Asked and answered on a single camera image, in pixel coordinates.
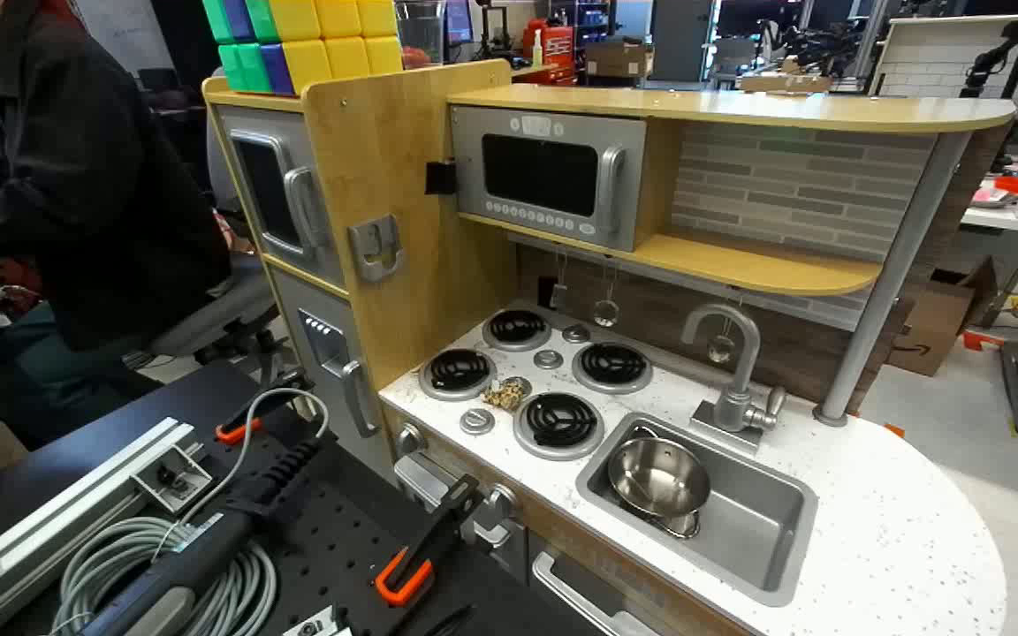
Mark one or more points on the small metal corner bracket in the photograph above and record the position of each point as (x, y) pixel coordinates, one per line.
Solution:
(174, 479)

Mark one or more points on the hanging dark utensil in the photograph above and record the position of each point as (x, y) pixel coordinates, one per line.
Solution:
(557, 292)

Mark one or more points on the grey toy sink basin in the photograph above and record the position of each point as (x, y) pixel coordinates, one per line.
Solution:
(759, 516)

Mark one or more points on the brown cardboard box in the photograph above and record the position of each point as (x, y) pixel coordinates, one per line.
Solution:
(935, 319)

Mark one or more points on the silver toy oven door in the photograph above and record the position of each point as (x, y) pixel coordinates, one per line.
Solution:
(319, 342)

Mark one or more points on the silver metal pot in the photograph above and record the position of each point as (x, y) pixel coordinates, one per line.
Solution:
(656, 479)

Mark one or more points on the black toy stove burner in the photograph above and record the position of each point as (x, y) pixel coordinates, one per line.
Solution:
(517, 326)
(559, 422)
(456, 372)
(611, 364)

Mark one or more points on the green yellow blue block cube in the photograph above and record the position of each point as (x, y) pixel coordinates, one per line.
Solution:
(319, 35)

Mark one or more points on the wooden toy kitchen unit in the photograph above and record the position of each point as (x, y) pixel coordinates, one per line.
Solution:
(391, 152)

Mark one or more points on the grey support pole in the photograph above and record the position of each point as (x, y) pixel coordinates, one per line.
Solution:
(883, 284)

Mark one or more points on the aluminium extrusion rail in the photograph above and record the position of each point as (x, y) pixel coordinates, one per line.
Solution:
(49, 514)

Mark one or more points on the small silver stove disc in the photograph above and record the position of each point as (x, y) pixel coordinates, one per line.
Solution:
(576, 334)
(473, 422)
(549, 359)

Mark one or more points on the small black wall clip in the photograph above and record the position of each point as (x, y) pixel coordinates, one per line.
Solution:
(439, 178)

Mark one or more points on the long black bar clamp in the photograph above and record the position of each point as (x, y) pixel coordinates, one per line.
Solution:
(262, 479)

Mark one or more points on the silver stove knob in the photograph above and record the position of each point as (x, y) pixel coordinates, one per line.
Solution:
(407, 440)
(495, 506)

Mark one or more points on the silver toy faucet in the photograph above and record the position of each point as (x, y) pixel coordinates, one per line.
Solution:
(748, 353)

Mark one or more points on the person in dark jacket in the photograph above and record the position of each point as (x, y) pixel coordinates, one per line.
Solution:
(73, 178)

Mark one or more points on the silver toy microwave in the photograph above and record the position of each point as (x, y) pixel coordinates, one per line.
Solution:
(538, 174)

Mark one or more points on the white background board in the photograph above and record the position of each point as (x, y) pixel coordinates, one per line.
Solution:
(921, 59)

